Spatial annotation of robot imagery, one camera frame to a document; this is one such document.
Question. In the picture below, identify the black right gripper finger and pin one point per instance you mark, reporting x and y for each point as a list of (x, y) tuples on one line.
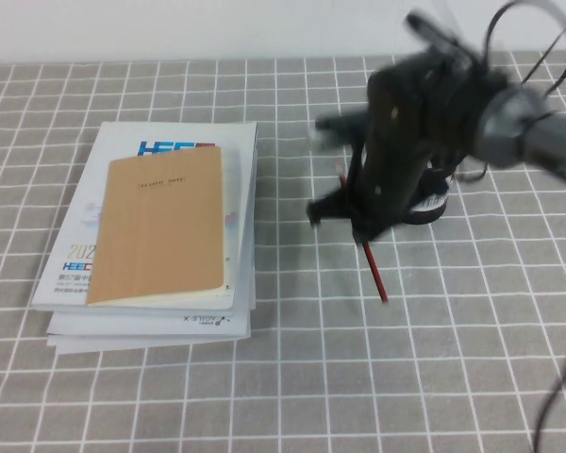
[(330, 210), (342, 127)]

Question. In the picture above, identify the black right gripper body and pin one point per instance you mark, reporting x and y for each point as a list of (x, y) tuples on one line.
[(396, 141)]

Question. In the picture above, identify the red pencil with eraser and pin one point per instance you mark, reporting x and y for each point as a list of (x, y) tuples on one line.
[(375, 273)]

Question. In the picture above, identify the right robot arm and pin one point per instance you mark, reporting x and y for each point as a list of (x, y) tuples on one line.
[(523, 127)]

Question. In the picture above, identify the black mesh pen holder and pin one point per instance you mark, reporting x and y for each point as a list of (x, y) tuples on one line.
[(429, 217)]

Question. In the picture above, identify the brown kraft notebook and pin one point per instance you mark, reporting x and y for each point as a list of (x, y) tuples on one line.
[(160, 226)]

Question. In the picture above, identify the grey checked tablecloth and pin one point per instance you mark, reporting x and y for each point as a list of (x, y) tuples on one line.
[(264, 387)]

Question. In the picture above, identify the white HEEC catalogue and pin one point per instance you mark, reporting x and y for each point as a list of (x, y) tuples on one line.
[(118, 137)]

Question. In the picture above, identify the white AgileX brochure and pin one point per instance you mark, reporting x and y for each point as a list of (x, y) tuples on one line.
[(122, 325)]

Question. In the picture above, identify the plain white booklet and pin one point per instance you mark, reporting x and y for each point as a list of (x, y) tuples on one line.
[(122, 345)]

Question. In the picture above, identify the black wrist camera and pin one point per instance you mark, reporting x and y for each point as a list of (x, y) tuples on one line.
[(429, 33)]

